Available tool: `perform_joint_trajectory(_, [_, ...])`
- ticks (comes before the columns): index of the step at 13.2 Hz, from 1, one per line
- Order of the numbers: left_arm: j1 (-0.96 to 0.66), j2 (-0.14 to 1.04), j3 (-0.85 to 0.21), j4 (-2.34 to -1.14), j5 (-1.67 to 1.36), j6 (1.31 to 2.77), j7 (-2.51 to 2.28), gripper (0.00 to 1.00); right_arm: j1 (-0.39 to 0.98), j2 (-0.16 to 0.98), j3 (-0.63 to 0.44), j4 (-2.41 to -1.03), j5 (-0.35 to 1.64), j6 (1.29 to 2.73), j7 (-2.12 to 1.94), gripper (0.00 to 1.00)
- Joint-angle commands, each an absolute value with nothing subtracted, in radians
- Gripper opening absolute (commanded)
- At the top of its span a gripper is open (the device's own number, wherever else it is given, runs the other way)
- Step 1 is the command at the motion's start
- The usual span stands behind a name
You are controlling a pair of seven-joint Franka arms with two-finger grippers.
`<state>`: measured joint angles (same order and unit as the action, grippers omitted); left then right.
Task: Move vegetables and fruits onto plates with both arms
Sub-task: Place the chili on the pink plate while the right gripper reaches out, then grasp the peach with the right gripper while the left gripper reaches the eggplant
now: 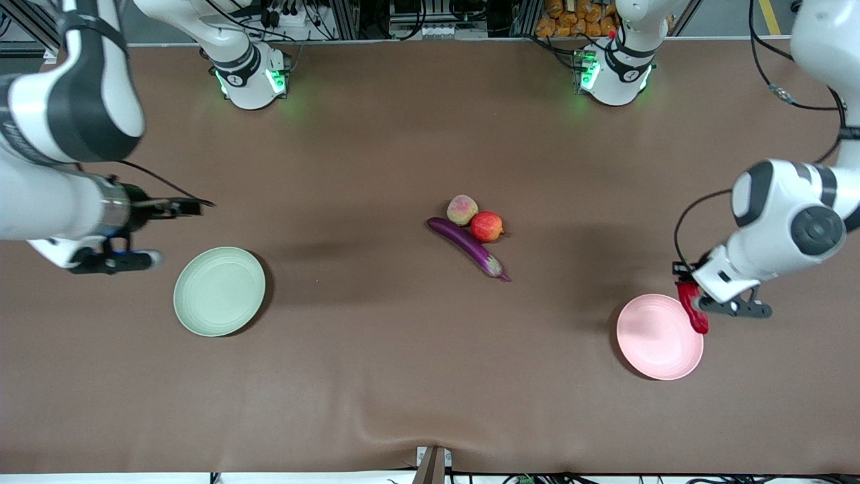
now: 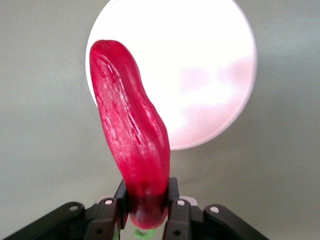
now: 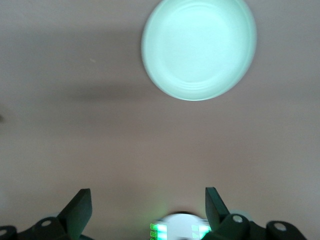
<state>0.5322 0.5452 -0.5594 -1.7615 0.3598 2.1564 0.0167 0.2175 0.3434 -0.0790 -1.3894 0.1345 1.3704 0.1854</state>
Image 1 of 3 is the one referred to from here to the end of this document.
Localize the red chili pepper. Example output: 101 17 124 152
677 281 710 335

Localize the long purple eggplant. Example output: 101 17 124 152
427 216 513 283

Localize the yellow pink peach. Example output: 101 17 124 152
447 194 479 227

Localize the pink round plate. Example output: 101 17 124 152
616 293 705 381

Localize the pale green round plate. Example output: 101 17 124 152
173 246 267 337

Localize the red apple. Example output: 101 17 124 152
470 211 506 243

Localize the white power strip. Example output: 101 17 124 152
257 2 337 41

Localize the brown table cloth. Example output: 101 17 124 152
0 37 860 475

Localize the orange toy food pile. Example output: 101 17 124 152
534 0 622 38

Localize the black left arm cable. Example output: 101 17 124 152
674 0 849 271

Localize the aluminium frame profile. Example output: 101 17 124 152
0 0 61 54

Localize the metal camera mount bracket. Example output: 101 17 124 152
415 446 452 484

